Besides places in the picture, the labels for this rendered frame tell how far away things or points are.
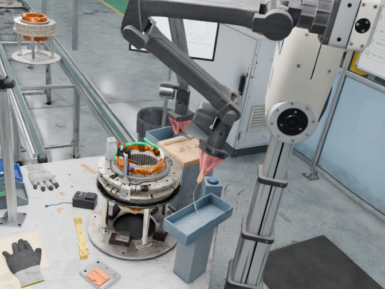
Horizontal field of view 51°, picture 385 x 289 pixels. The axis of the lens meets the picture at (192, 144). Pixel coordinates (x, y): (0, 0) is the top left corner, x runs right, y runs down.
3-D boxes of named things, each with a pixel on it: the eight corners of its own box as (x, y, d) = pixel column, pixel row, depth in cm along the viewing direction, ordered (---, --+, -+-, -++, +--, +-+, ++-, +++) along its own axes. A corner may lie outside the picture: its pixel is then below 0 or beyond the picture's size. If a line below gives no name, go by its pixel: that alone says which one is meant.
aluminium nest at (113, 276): (79, 274, 146) (79, 269, 145) (98, 261, 153) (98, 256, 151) (102, 292, 140) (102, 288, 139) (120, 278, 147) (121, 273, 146)
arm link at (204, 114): (238, 116, 121) (241, 98, 127) (203, 101, 120) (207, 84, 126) (223, 141, 130) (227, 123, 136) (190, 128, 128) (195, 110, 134)
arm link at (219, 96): (129, 23, 105) (140, 4, 113) (117, 36, 109) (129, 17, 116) (244, 120, 121) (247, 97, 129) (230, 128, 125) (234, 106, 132)
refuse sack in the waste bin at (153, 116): (126, 145, 350) (129, 108, 333) (167, 140, 368) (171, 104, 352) (144, 168, 321) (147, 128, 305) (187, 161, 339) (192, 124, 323)
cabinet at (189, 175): (151, 194, 195) (157, 147, 183) (181, 183, 206) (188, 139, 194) (176, 216, 183) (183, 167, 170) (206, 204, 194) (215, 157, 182)
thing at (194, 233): (176, 297, 143) (187, 235, 129) (156, 280, 149) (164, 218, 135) (220, 264, 160) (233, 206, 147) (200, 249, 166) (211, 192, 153)
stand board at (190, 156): (156, 146, 183) (157, 141, 182) (188, 138, 195) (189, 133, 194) (183, 167, 170) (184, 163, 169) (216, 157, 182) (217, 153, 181)
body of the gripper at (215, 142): (211, 155, 127) (220, 133, 125) (197, 143, 135) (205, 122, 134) (227, 159, 130) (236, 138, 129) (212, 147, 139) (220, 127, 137)
